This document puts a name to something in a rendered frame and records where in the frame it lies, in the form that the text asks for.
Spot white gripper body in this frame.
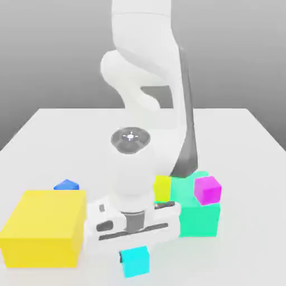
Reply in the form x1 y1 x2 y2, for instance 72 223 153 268
83 213 181 250

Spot small cyan cube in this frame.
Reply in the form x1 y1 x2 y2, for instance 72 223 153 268
118 246 151 279

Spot small yellow cube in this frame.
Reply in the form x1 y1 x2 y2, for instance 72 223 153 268
153 175 172 203

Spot small blue cube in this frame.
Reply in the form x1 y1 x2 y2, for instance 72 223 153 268
53 179 80 191

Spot small magenta cube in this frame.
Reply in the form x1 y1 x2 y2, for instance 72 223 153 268
193 175 222 206

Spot large green box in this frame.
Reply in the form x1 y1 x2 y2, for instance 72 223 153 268
170 170 221 238

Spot large yellow box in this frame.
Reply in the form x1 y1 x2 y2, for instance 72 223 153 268
0 189 87 269

